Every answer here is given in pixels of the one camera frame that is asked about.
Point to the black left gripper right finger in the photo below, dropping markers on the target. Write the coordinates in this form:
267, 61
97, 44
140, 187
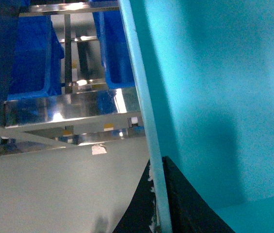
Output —
189, 212

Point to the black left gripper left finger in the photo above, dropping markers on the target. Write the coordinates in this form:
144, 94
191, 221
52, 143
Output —
141, 215

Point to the teal plastic bin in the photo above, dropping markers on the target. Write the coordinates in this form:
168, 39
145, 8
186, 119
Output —
204, 73

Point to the stainless steel shelf rack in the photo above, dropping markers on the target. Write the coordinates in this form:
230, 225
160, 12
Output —
87, 111

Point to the blue plastic bin right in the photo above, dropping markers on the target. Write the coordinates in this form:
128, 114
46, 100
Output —
113, 49

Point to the blue plastic bin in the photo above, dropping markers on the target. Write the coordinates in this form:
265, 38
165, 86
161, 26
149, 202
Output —
37, 60
113, 49

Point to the blue plastic bin left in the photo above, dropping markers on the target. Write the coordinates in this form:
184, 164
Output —
37, 60

